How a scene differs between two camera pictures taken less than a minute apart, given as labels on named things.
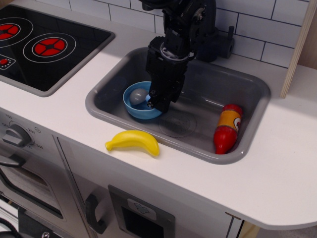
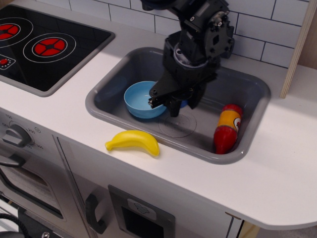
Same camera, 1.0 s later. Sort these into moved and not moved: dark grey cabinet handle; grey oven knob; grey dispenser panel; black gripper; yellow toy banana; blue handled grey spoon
Moved: blue handled grey spoon; black gripper
Not moved: grey oven knob; yellow toy banana; grey dispenser panel; dark grey cabinet handle
